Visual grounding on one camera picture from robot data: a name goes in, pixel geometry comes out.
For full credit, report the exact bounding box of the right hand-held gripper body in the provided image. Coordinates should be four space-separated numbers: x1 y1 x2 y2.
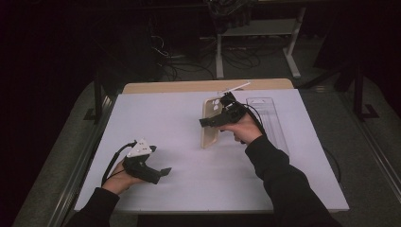
215 80 253 128

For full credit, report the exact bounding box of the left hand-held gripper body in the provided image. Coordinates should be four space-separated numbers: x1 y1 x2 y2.
121 137 163 185

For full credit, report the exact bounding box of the person's right hand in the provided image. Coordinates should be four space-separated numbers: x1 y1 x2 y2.
219 113 265 147

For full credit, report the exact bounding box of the person's left hand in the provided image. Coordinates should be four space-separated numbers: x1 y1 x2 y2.
101 158 147 196

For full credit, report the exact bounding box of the wooden table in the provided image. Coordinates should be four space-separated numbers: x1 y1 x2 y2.
122 78 295 95

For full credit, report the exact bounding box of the clear plastic packaging tray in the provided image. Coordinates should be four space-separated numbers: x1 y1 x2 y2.
245 96 290 156

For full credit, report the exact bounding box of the black metal stand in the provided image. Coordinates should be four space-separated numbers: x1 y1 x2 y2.
82 71 106 126
352 61 381 123

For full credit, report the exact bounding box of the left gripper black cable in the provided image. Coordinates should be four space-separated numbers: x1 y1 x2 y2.
100 140 138 187

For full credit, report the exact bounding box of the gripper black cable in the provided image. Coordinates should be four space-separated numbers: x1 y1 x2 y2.
241 102 343 184
100 140 138 187

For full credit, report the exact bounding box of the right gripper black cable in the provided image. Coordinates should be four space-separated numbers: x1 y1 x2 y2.
241 102 343 184

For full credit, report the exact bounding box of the tangle of floor cables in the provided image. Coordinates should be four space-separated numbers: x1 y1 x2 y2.
150 33 263 81

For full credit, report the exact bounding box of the metal floor rail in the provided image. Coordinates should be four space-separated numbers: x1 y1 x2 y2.
46 94 118 227
339 93 401 202

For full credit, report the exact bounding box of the white metal frame desk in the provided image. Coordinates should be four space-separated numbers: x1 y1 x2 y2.
215 6 307 79

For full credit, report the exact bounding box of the black cable bundle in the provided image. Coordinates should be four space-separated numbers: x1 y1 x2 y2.
206 0 254 34

